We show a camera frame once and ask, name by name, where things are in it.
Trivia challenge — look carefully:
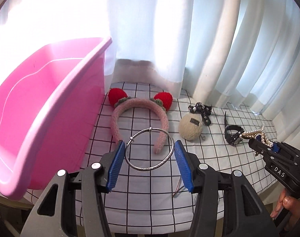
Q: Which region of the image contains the pearl gold hair clip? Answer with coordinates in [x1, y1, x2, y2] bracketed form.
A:
[239, 125, 274, 148]

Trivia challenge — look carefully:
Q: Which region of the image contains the black wrist watch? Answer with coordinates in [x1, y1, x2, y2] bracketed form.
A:
[224, 113, 245, 146]

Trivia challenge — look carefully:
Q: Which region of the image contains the silver beaded bangle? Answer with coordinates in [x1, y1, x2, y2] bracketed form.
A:
[125, 127, 175, 171]

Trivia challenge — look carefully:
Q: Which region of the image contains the pink fuzzy strawberry headband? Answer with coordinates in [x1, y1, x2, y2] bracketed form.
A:
[108, 88, 173, 143]

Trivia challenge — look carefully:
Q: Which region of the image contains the right hand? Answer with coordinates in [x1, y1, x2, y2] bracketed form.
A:
[270, 188, 300, 231]

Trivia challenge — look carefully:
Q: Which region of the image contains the cream fluffy round pouch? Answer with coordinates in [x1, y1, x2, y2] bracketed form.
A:
[178, 113, 203, 141]

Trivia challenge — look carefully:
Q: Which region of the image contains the white black grid bedsheet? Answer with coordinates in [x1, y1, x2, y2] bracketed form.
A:
[21, 81, 280, 235]

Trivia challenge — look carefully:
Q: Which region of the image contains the pink plastic bin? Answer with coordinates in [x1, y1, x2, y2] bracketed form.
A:
[0, 37, 112, 200]

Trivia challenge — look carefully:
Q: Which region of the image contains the white curtain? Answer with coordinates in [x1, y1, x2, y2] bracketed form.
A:
[0, 0, 300, 139]

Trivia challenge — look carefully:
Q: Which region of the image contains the black white bow hair tie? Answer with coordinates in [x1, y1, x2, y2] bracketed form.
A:
[188, 102, 213, 126]

